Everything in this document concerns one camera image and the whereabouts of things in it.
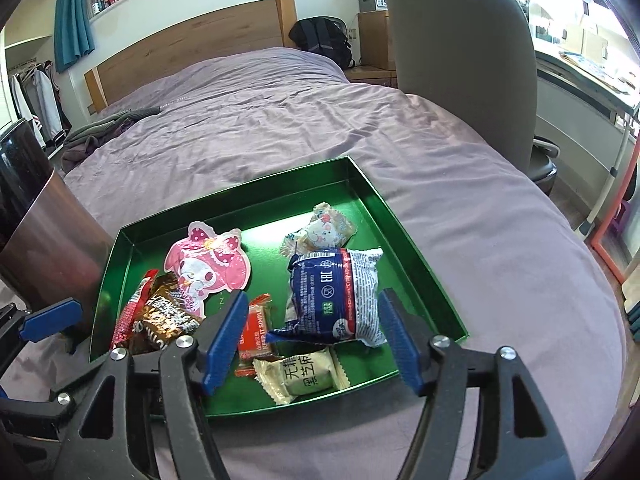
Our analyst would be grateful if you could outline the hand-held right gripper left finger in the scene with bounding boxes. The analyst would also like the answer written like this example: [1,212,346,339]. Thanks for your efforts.
[59,290,251,480]

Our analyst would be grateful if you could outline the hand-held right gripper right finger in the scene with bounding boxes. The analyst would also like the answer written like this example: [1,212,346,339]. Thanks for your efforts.
[377,288,576,480]

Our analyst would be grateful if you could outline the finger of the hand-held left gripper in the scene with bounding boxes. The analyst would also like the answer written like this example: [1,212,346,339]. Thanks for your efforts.
[0,357,113,428]
[0,299,84,361]

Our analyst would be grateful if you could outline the small red orange packet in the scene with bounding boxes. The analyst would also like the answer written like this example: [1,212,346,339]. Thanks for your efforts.
[235,294,273,378]

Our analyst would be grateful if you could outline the brown snack packet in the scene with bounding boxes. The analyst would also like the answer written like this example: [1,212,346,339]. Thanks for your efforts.
[127,274,206,356]

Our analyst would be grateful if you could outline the pale green snack packet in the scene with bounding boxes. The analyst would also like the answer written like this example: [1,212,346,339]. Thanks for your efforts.
[252,345,351,407]

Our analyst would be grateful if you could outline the long red and white packet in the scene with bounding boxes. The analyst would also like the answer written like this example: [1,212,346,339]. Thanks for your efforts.
[110,269,160,351]

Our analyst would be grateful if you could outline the pink cartoon shaped packet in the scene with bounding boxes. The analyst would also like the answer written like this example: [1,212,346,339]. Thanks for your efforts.
[165,221,252,318]

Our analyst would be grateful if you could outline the blue and white snack packet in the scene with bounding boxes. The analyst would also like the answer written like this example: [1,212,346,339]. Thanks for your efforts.
[267,247,388,348]

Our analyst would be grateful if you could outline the green tray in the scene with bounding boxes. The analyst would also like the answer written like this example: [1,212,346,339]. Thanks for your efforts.
[89,156,470,418]

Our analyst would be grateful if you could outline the clear mouse print candy packet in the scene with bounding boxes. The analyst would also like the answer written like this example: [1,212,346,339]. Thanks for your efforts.
[280,202,358,258]

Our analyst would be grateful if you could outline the black and copper kettle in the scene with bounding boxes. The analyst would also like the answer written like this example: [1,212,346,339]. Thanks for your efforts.
[0,119,115,321]

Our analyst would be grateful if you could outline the mauve crumpled garment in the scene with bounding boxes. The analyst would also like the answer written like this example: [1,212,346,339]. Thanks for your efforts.
[60,132,108,176]

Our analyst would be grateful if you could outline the pile of folded clothes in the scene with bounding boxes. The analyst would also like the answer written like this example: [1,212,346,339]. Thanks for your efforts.
[65,110,161,148]

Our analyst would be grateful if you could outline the hanging clothes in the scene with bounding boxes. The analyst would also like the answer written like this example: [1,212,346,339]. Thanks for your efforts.
[7,60,68,143]

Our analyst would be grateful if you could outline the white wardrobe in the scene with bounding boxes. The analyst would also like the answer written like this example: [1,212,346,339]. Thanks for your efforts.
[0,30,66,146]

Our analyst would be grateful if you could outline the short teal curtain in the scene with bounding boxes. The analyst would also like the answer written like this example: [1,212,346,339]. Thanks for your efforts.
[54,0,96,73]

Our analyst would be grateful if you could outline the white desk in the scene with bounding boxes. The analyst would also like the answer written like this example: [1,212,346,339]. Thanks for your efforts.
[532,35,640,241]

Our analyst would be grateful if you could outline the wooden headboard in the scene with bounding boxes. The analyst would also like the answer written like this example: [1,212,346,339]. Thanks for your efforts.
[83,0,298,113]

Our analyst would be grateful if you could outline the wooden nightstand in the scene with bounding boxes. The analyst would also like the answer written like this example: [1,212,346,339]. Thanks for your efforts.
[345,10,401,88]

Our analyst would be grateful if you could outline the grey office chair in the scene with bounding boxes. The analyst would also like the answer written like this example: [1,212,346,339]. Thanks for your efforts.
[385,0,558,196]

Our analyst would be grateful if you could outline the black backpack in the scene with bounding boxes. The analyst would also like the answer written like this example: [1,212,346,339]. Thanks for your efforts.
[288,16,356,70]

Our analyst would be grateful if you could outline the orange metal frame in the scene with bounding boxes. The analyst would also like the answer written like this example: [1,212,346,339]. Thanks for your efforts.
[590,175,640,286]

